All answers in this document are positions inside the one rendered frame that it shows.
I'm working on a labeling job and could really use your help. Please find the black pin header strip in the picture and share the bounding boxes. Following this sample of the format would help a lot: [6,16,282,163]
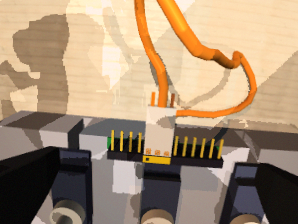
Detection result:
[108,137,223,168]

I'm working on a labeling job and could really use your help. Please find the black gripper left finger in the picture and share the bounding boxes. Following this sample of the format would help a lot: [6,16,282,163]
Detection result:
[0,145,61,224]

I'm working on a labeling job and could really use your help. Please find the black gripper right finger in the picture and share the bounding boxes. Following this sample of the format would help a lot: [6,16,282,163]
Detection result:
[254,163,298,224]

